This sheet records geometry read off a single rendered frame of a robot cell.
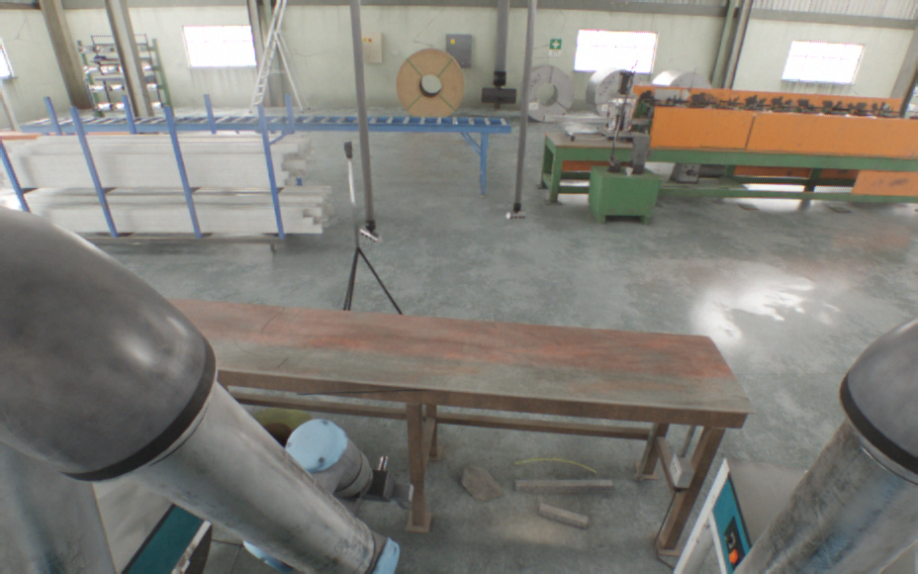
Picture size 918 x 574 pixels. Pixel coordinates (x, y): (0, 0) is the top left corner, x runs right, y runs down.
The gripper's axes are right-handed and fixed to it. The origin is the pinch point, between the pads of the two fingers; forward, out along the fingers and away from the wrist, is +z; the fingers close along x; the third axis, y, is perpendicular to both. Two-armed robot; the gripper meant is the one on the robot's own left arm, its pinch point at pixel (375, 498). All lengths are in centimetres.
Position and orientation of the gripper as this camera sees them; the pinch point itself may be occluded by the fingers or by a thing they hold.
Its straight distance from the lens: 111.6
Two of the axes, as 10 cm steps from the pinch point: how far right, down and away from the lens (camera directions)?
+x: -9.8, 0.0, 2.0
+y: 1.3, -7.9, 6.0
